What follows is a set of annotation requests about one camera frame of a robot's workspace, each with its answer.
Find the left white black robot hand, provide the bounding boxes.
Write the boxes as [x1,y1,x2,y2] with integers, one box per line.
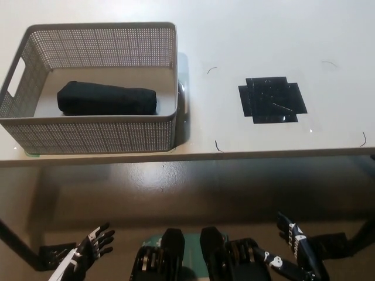
[49,222,116,281]

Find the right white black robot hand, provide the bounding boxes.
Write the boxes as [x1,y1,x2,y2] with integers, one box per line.
[254,211,329,281]

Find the black fabric pencil case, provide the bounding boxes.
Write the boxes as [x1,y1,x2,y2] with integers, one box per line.
[56,81,159,116]

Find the grey perforated plastic basket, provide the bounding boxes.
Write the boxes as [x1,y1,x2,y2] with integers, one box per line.
[0,21,189,155]

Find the black tape patch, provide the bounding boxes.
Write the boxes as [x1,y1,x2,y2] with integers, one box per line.
[237,76,308,125]

